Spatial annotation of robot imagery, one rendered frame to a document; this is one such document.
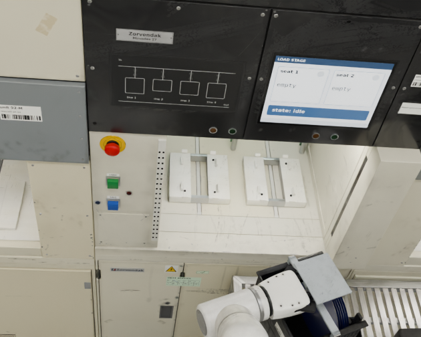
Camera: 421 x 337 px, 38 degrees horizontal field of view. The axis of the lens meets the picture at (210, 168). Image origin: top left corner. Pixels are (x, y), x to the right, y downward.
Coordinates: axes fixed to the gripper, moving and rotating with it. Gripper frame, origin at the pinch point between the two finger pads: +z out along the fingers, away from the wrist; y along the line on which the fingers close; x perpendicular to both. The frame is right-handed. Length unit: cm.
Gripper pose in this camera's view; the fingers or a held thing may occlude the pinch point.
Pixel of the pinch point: (318, 282)
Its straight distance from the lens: 154.9
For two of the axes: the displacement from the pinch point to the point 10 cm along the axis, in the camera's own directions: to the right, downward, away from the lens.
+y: 3.9, 7.2, -5.7
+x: 1.1, -6.6, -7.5
